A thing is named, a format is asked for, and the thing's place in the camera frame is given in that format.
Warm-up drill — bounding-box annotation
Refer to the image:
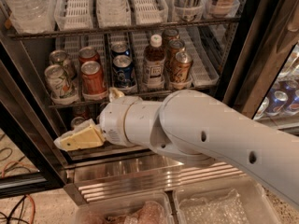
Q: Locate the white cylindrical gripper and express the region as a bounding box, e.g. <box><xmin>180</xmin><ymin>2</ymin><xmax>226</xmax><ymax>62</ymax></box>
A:
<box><xmin>54</xmin><ymin>87</ymin><xmax>141</xmax><ymax>151</ymax></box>

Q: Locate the white green 7up can front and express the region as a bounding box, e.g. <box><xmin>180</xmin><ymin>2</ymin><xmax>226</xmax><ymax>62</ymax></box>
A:
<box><xmin>44</xmin><ymin>64</ymin><xmax>75</xmax><ymax>99</ymax></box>

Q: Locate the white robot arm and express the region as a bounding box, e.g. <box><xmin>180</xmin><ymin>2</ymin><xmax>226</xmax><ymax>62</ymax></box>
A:
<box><xmin>54</xmin><ymin>90</ymin><xmax>299</xmax><ymax>208</ymax></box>

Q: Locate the orange can bottom shelf front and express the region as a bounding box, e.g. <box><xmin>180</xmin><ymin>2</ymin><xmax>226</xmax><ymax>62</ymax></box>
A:
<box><xmin>71</xmin><ymin>117</ymin><xmax>85</xmax><ymax>129</ymax></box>

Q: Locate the orange soda can front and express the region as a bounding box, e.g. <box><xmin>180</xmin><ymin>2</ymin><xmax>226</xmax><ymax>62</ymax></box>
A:
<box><xmin>81</xmin><ymin>61</ymin><xmax>107</xmax><ymax>95</ymax></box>

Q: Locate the orange soda can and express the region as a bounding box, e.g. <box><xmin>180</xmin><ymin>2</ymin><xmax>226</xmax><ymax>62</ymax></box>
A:
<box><xmin>78</xmin><ymin>47</ymin><xmax>100</xmax><ymax>64</ymax></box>
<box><xmin>81</xmin><ymin>61</ymin><xmax>107</xmax><ymax>95</ymax></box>

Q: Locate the blue Pepsi can front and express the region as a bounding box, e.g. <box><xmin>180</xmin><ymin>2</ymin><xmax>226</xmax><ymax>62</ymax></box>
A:
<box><xmin>112</xmin><ymin>55</ymin><xmax>135</xmax><ymax>88</ymax></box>

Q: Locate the blue pepsi can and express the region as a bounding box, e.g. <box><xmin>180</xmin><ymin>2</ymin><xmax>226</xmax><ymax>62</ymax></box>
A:
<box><xmin>112</xmin><ymin>55</ymin><xmax>135</xmax><ymax>88</ymax></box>
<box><xmin>111</xmin><ymin>42</ymin><xmax>130</xmax><ymax>58</ymax></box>

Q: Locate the orange soda can rear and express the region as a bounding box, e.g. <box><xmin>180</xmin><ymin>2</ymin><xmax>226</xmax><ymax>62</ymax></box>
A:
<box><xmin>78</xmin><ymin>47</ymin><xmax>100</xmax><ymax>64</ymax></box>

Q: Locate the blue Pepsi can rear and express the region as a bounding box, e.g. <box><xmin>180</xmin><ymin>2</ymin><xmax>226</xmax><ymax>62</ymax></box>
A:
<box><xmin>111</xmin><ymin>42</ymin><xmax>130</xmax><ymax>58</ymax></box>

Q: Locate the steel fridge bottom grille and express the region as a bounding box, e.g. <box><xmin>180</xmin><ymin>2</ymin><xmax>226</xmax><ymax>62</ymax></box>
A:
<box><xmin>64</xmin><ymin>152</ymin><xmax>242</xmax><ymax>205</ymax></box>

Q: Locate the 7up can rear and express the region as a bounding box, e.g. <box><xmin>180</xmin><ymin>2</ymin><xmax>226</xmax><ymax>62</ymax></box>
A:
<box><xmin>50</xmin><ymin>49</ymin><xmax>77</xmax><ymax>79</ymax></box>

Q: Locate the bronze can front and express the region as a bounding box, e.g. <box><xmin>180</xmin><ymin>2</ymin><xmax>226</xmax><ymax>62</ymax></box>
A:
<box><xmin>171</xmin><ymin>51</ymin><xmax>193</xmax><ymax>83</ymax></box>

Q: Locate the bronze can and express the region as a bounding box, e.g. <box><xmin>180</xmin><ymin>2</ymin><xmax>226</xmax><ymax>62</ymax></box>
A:
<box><xmin>162</xmin><ymin>28</ymin><xmax>179</xmax><ymax>47</ymax></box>
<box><xmin>171</xmin><ymin>51</ymin><xmax>193</xmax><ymax>83</ymax></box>
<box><xmin>165</xmin><ymin>39</ymin><xmax>185</xmax><ymax>71</ymax></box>

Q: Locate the bronze can middle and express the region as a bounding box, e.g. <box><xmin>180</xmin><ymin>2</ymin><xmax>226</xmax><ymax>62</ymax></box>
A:
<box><xmin>165</xmin><ymin>39</ymin><xmax>185</xmax><ymax>71</ymax></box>

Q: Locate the bronze can rear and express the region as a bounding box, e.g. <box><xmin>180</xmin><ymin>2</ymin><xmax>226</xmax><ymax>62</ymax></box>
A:
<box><xmin>162</xmin><ymin>28</ymin><xmax>179</xmax><ymax>47</ymax></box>

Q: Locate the large water bottle top shelf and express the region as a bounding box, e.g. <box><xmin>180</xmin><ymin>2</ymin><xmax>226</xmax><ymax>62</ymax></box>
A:
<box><xmin>5</xmin><ymin>0</ymin><xmax>57</xmax><ymax>34</ymax></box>

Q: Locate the plaid can top shelf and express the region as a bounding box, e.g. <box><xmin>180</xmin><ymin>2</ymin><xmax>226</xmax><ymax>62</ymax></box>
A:
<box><xmin>173</xmin><ymin>0</ymin><xmax>203</xmax><ymax>21</ymax></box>

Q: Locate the brown tea bottle white cap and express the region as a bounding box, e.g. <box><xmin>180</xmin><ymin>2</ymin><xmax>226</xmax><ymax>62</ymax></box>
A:
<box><xmin>143</xmin><ymin>35</ymin><xmax>165</xmax><ymax>86</ymax></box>

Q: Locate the left clear plastic bin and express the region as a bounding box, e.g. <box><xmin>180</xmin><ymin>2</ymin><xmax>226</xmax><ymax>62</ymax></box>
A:
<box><xmin>71</xmin><ymin>191</ymin><xmax>175</xmax><ymax>224</ymax></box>

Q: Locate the clear plastic bin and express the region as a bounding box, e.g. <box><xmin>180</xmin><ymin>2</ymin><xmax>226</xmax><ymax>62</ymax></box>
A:
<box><xmin>173</xmin><ymin>176</ymin><xmax>281</xmax><ymax>224</ymax></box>
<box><xmin>71</xmin><ymin>191</ymin><xmax>175</xmax><ymax>224</ymax></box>

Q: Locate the right clear plastic bin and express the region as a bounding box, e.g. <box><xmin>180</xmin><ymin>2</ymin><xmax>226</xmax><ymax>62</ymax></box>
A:
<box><xmin>173</xmin><ymin>176</ymin><xmax>281</xmax><ymax>224</ymax></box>

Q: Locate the orange cable on floor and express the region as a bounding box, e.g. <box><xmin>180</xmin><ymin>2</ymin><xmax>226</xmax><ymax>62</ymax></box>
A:
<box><xmin>0</xmin><ymin>161</ymin><xmax>37</xmax><ymax>224</ymax></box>

